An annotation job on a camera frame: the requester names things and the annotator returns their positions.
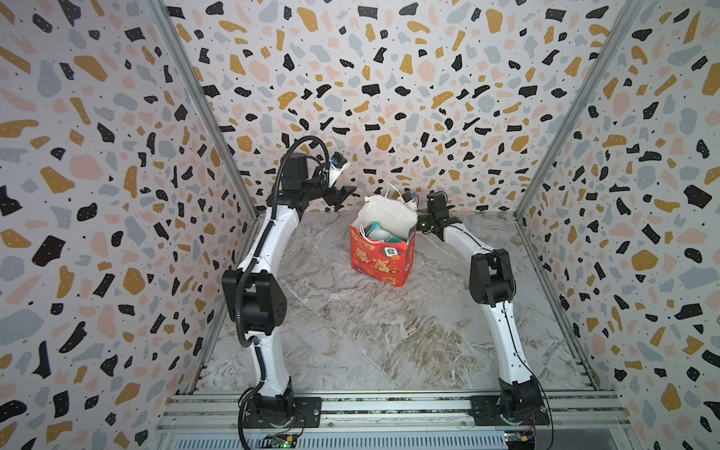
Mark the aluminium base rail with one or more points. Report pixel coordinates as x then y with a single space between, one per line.
401 420

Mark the left corner aluminium post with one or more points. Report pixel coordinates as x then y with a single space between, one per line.
162 19

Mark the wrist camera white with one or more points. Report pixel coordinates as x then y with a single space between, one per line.
337 164
410 197

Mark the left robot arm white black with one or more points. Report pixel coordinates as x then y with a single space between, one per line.
256 302

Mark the red paper gift bag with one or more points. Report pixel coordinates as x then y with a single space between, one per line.
389 263

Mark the right circuit board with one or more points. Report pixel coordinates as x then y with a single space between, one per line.
515 440

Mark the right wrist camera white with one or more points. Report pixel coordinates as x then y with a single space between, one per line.
410 197

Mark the circuit board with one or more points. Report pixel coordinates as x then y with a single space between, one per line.
515 440
279 441

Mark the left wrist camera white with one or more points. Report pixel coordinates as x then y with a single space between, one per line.
337 164

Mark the left circuit board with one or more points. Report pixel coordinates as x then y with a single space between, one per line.
279 441

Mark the corner aluminium post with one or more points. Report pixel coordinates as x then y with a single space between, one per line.
629 12
162 19

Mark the right corner aluminium post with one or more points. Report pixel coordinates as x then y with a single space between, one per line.
629 12

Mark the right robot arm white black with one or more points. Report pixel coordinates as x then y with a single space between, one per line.
493 286

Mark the teal snack packet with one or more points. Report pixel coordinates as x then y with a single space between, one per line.
376 233

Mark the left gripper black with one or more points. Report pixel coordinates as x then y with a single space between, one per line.
337 199

